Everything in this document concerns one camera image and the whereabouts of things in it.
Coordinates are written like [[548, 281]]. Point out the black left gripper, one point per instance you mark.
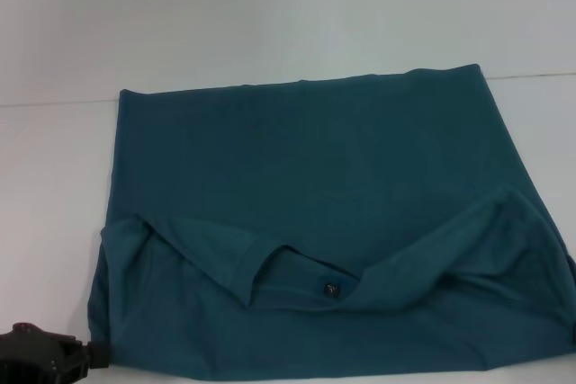
[[36, 352]]

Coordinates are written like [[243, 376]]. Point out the teal FREE print T-shirt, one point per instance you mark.
[[315, 222]]

